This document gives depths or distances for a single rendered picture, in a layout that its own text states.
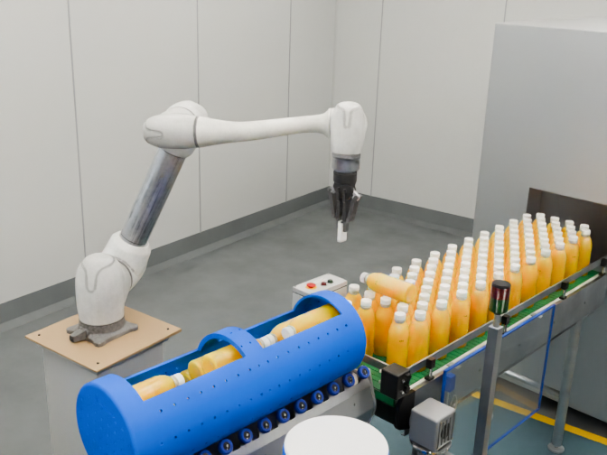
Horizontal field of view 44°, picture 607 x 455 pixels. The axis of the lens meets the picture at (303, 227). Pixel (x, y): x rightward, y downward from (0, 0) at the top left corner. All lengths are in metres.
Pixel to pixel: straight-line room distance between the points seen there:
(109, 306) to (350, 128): 1.01
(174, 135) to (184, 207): 3.67
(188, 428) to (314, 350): 0.48
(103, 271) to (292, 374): 0.77
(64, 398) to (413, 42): 4.96
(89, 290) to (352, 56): 5.05
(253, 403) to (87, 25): 3.55
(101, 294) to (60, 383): 0.37
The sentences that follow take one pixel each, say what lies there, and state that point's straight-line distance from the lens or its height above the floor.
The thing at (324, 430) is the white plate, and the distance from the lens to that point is 2.15.
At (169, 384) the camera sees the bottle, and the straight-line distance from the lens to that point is 2.06.
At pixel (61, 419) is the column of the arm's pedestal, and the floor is 0.70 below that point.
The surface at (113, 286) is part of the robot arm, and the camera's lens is 2.63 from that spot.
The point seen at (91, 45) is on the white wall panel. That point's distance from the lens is 5.27.
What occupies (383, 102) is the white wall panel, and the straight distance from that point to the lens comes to 7.15.
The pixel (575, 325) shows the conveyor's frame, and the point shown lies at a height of 0.69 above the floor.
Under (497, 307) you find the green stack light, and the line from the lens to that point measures 2.61.
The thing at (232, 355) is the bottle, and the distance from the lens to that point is 2.17.
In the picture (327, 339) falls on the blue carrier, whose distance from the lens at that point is 2.33.
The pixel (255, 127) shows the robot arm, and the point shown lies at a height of 1.75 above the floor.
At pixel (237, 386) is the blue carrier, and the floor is 1.16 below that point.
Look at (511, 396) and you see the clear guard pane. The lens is 3.22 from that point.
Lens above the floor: 2.24
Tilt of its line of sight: 19 degrees down
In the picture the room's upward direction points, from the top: 2 degrees clockwise
